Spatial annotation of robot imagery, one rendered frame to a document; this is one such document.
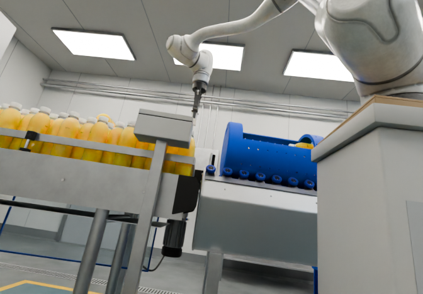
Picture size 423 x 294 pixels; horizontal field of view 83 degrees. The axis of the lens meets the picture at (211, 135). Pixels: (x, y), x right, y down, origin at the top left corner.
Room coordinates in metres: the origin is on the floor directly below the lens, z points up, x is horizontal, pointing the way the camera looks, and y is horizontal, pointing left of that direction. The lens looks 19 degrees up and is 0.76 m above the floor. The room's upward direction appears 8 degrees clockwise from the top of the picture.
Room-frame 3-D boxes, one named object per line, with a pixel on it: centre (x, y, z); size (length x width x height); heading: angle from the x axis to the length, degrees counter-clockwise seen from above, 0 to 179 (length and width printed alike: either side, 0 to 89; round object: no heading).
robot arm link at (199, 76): (1.13, 0.10, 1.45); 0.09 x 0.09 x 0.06
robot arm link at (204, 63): (1.12, 0.11, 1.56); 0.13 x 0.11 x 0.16; 132
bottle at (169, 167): (1.02, 0.16, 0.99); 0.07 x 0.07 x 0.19
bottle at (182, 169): (0.99, 0.10, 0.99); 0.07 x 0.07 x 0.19
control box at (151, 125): (0.86, 0.18, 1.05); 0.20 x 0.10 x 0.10; 92
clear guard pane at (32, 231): (1.41, 0.62, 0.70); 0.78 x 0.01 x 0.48; 92
